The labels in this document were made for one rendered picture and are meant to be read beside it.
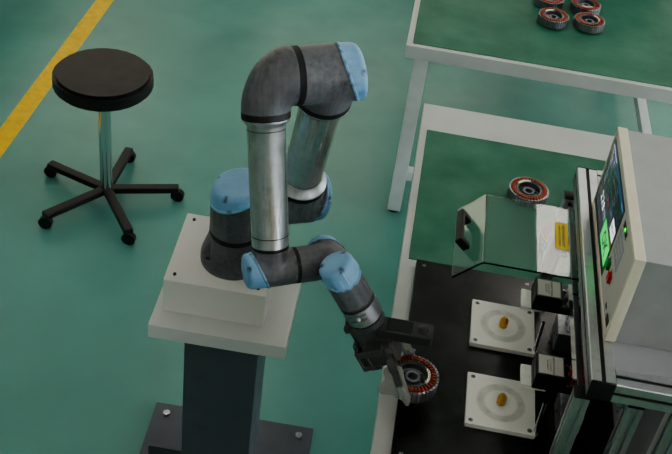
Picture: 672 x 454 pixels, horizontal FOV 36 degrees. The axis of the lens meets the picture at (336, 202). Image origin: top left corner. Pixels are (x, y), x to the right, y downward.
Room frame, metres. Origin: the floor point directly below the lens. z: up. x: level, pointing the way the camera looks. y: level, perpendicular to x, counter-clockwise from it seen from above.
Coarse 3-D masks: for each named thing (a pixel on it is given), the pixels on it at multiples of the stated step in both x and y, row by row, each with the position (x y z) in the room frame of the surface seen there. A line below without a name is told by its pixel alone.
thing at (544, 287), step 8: (536, 280) 1.80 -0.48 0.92; (544, 280) 1.80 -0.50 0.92; (552, 280) 1.81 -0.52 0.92; (536, 288) 1.77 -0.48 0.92; (544, 288) 1.78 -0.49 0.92; (552, 288) 1.78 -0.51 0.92; (560, 288) 1.78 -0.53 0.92; (528, 296) 1.79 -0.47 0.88; (536, 296) 1.75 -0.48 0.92; (544, 296) 1.75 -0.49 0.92; (552, 296) 1.75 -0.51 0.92; (560, 296) 1.76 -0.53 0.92; (528, 304) 1.76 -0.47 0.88; (536, 304) 1.75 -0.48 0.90; (544, 304) 1.75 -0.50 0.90; (552, 304) 1.75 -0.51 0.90; (560, 304) 1.75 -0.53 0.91; (552, 312) 1.74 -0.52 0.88; (560, 312) 1.74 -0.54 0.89; (568, 312) 1.74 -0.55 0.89; (568, 320) 1.77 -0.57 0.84; (568, 328) 1.75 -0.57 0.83
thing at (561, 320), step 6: (558, 318) 1.79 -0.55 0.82; (564, 318) 1.79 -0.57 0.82; (558, 324) 1.77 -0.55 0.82; (564, 324) 1.77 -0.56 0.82; (552, 330) 1.80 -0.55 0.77; (558, 330) 1.75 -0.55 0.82; (564, 330) 1.75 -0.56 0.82; (558, 336) 1.74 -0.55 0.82; (564, 336) 1.74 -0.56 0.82; (570, 336) 1.74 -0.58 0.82; (558, 342) 1.74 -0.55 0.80; (564, 342) 1.74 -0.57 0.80; (570, 342) 1.74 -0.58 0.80; (558, 348) 1.74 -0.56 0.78; (564, 348) 1.74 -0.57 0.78; (570, 348) 1.74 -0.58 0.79
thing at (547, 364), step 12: (540, 360) 1.55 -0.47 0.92; (552, 360) 1.55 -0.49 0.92; (564, 360) 1.56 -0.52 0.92; (528, 372) 1.55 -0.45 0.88; (540, 372) 1.51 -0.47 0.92; (552, 372) 1.52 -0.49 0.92; (564, 372) 1.52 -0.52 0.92; (528, 384) 1.51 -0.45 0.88; (540, 384) 1.50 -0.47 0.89; (552, 384) 1.51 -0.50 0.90; (564, 384) 1.51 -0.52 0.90
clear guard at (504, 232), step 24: (480, 216) 1.83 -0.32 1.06; (504, 216) 1.83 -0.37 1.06; (528, 216) 1.85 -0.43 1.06; (552, 216) 1.86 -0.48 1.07; (480, 240) 1.74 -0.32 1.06; (504, 240) 1.75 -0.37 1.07; (528, 240) 1.76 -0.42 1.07; (552, 240) 1.77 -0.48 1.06; (456, 264) 1.70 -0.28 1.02; (480, 264) 1.67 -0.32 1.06; (504, 264) 1.67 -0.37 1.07; (528, 264) 1.68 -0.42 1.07; (552, 264) 1.69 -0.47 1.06; (576, 264) 1.70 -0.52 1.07
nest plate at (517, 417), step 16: (480, 384) 1.59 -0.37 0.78; (496, 384) 1.59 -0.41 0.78; (512, 384) 1.60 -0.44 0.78; (480, 400) 1.54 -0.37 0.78; (496, 400) 1.55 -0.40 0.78; (512, 400) 1.55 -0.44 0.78; (528, 400) 1.56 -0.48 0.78; (480, 416) 1.50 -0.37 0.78; (496, 416) 1.50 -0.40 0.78; (512, 416) 1.51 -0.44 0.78; (528, 416) 1.52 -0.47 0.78; (512, 432) 1.47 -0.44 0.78; (528, 432) 1.47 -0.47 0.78
